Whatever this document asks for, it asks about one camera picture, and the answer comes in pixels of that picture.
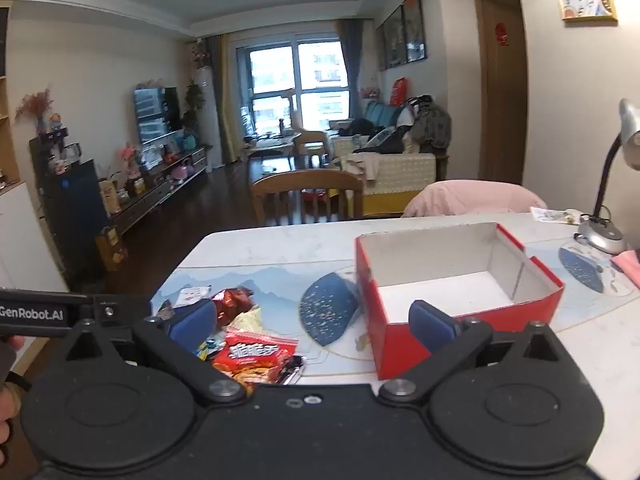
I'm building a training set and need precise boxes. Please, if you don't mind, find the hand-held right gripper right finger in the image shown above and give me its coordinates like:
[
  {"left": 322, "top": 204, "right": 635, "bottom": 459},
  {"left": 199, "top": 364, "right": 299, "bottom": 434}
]
[{"left": 380, "top": 300, "right": 568, "bottom": 406}]

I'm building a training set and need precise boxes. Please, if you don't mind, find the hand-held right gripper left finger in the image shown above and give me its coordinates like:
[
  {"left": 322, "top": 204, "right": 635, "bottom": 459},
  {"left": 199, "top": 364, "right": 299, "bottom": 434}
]
[{"left": 65, "top": 299, "right": 247, "bottom": 406}]

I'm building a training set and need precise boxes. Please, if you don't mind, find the white snack packet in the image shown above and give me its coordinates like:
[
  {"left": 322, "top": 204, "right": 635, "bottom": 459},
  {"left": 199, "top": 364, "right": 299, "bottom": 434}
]
[{"left": 171, "top": 285, "right": 212, "bottom": 307}]

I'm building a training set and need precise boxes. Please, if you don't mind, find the red cardboard box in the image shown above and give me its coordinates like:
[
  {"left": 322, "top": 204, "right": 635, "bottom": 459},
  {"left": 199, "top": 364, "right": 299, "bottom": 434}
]
[{"left": 355, "top": 221, "right": 566, "bottom": 381}]

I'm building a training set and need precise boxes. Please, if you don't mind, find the red foil snack packet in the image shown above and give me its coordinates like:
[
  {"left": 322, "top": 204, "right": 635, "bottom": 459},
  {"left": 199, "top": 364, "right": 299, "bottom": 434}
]
[{"left": 211, "top": 286, "right": 257, "bottom": 327}]

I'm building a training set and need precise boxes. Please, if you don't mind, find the red chips packet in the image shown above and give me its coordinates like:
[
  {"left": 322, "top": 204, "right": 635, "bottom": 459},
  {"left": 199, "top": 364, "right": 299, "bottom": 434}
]
[{"left": 212, "top": 329, "right": 299, "bottom": 396}]

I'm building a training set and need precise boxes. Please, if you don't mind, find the person's left hand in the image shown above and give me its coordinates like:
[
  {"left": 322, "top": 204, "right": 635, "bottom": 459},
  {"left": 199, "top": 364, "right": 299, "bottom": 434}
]
[{"left": 0, "top": 335, "right": 26, "bottom": 441}]

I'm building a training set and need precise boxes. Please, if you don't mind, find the white cabinet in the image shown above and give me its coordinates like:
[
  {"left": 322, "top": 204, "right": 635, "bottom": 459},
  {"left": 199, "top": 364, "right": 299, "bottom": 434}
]
[{"left": 0, "top": 180, "right": 68, "bottom": 301}]

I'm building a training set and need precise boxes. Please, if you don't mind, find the brown paper bag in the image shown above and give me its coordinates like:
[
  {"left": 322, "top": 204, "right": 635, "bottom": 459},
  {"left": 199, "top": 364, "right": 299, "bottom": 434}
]
[{"left": 95, "top": 226, "right": 128, "bottom": 272}]

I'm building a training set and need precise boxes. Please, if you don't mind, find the black cabinet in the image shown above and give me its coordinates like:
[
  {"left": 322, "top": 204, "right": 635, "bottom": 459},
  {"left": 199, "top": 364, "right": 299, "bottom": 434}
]
[{"left": 29, "top": 135, "right": 112, "bottom": 281}]

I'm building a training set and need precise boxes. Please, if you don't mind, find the long television cabinet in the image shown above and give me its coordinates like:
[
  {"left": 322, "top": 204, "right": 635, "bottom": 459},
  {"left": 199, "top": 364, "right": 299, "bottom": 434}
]
[{"left": 110, "top": 145, "right": 213, "bottom": 236}]

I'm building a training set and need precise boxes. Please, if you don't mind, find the beige paper bag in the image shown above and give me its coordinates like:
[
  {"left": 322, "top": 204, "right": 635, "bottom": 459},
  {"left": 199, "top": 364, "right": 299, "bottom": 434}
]
[{"left": 98, "top": 178, "right": 122, "bottom": 216}]

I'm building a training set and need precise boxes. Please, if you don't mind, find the sofa with cream cover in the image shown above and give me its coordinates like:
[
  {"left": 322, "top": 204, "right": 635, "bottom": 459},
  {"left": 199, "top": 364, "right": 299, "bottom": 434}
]
[{"left": 332, "top": 100, "right": 451, "bottom": 216}]

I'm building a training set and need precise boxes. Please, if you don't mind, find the white printed sachet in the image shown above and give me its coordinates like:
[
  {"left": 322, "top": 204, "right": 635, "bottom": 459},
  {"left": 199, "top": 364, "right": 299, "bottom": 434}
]
[{"left": 530, "top": 206, "right": 583, "bottom": 227}]

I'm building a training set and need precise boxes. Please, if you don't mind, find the beige garment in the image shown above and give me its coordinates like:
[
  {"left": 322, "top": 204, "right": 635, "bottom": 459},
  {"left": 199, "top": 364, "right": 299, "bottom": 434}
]
[{"left": 345, "top": 152, "right": 383, "bottom": 183}]

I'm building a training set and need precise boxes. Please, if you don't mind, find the pink flower bouquet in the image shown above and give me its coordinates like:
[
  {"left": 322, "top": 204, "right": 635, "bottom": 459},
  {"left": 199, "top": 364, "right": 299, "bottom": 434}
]
[{"left": 119, "top": 142, "right": 143, "bottom": 178}]

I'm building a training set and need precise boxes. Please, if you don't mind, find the wooden dining chair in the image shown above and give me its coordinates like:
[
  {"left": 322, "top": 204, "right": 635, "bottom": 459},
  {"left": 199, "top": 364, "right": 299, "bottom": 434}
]
[{"left": 250, "top": 169, "right": 364, "bottom": 227}]

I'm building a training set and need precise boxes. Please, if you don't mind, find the coffee table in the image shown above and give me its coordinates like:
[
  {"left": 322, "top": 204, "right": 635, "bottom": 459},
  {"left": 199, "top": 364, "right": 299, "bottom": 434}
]
[{"left": 243, "top": 132, "right": 301, "bottom": 171}]

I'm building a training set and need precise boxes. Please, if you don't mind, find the silver gooseneck desk lamp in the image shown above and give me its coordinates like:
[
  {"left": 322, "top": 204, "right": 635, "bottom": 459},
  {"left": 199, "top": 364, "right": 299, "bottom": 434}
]
[{"left": 574, "top": 97, "right": 640, "bottom": 256}]

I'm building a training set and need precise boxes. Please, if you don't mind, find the dark jacket pile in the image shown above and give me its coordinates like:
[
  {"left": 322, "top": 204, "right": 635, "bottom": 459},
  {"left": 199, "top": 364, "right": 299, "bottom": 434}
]
[{"left": 407, "top": 95, "right": 453, "bottom": 151}]

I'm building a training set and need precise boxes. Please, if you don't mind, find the dried flower vase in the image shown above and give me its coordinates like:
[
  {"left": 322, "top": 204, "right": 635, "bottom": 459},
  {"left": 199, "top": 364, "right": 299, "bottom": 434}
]
[{"left": 15, "top": 89, "right": 53, "bottom": 135}]

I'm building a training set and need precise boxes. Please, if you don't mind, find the white tower air conditioner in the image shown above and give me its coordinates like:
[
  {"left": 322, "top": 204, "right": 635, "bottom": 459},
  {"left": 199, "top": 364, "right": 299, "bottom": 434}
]
[{"left": 195, "top": 66, "right": 223, "bottom": 171}]

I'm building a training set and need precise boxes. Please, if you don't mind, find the flat screen television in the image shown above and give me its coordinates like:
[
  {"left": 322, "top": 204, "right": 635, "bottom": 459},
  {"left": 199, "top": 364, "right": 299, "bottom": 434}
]
[{"left": 132, "top": 86, "right": 182, "bottom": 146}]

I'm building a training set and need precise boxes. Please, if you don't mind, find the light wooden armchair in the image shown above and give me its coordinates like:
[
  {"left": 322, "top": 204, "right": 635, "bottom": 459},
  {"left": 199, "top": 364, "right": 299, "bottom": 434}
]
[{"left": 280, "top": 91, "right": 328, "bottom": 168}]

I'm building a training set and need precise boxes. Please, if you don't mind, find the teal cushion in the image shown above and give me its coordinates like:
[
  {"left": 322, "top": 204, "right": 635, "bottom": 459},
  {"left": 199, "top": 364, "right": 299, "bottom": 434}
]
[{"left": 363, "top": 101, "right": 401, "bottom": 128}]

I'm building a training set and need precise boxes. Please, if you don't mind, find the tall green plant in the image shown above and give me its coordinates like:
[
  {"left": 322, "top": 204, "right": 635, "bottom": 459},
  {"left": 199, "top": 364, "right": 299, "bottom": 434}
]
[{"left": 184, "top": 80, "right": 206, "bottom": 128}]

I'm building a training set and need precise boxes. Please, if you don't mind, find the grey and yellow curtain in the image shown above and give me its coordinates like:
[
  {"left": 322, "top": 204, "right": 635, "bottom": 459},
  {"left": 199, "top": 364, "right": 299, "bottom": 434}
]
[{"left": 205, "top": 34, "right": 241, "bottom": 163}]

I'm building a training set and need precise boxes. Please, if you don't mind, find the wooden door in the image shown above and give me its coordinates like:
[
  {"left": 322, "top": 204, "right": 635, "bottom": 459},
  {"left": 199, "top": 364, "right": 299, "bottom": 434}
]
[{"left": 470, "top": 0, "right": 530, "bottom": 182}]

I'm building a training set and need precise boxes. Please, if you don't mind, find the large window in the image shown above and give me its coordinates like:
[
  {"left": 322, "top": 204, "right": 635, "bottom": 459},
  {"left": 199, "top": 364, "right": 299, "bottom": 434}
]
[{"left": 235, "top": 35, "right": 351, "bottom": 133}]

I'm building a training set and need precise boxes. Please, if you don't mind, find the narrow framed picture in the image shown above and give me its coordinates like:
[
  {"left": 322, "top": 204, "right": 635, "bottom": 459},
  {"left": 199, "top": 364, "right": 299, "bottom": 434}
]
[{"left": 375, "top": 22, "right": 388, "bottom": 72}]

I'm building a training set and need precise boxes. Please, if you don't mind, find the medium framed picture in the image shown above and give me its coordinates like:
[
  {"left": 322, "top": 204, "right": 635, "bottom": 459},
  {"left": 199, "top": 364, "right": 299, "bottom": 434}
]
[{"left": 384, "top": 6, "right": 407, "bottom": 68}]

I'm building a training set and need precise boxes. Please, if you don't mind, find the large framed picture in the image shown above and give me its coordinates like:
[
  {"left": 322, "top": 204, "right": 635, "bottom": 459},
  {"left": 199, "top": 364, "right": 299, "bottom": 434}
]
[{"left": 402, "top": 0, "right": 427, "bottom": 63}]

